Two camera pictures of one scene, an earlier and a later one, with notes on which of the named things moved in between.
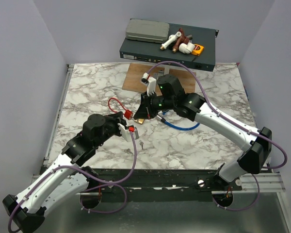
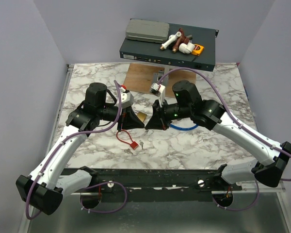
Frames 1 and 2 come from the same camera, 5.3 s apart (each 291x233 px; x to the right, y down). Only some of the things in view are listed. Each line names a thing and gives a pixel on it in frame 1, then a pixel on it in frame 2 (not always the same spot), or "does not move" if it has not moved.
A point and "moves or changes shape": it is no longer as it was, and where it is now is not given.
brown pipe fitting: (180, 40) does not move
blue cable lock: (173, 126) does not move
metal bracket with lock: (161, 72) does not move
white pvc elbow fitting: (186, 48) does not move
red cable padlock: (127, 113) moves or changes shape
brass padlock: (139, 121) moves or changes shape
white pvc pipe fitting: (172, 39) does not move
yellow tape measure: (198, 49) does not move
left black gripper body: (112, 128) to (109, 113)
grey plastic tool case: (147, 31) does not move
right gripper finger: (142, 112) to (156, 122)
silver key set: (128, 151) does not move
